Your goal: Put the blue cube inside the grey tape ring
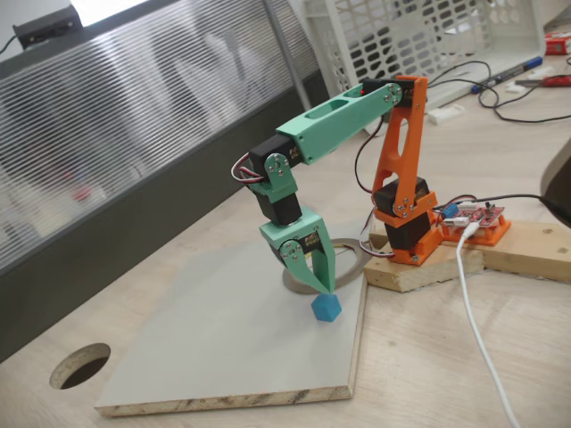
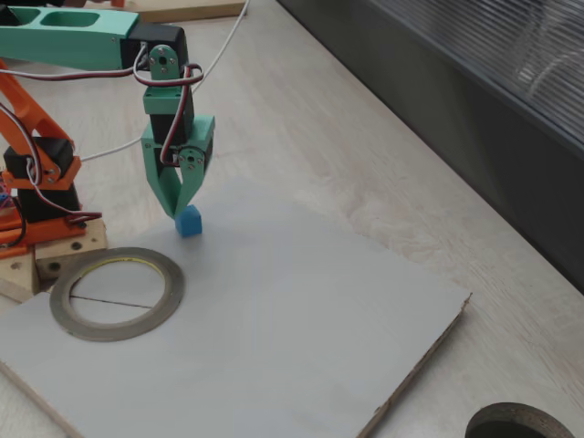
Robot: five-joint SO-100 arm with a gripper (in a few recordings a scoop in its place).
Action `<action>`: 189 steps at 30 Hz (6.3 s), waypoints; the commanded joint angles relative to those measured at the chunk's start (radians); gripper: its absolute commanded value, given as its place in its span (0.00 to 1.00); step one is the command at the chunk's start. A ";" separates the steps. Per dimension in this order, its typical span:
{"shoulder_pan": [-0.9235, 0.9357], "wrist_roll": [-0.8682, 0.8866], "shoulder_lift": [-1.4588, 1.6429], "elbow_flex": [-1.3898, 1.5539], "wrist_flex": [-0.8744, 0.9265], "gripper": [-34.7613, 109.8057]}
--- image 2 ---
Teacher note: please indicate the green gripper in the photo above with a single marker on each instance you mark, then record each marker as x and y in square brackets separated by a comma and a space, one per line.
[154, 155]

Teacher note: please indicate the blue cube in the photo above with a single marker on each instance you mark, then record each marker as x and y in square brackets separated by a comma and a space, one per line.
[189, 226]

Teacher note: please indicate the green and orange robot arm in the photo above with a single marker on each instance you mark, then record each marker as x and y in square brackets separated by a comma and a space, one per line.
[68, 45]

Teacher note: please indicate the wooden base block with holes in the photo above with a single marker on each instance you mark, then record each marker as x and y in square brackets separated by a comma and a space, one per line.
[93, 237]

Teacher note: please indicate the grey plywood board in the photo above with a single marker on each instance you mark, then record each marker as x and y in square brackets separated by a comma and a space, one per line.
[274, 319]

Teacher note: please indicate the light wooden plank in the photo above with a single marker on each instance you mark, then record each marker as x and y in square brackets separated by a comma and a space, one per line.
[205, 11]

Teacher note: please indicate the red circuit board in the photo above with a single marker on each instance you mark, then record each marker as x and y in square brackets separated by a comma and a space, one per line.
[4, 187]

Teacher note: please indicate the wedge-shaped wooden block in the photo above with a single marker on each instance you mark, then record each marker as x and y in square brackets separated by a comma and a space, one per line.
[18, 274]

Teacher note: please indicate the ribbed translucent window panel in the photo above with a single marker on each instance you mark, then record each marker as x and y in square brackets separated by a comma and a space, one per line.
[502, 45]

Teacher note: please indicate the dark window frame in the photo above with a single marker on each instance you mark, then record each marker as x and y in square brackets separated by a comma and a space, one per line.
[456, 114]

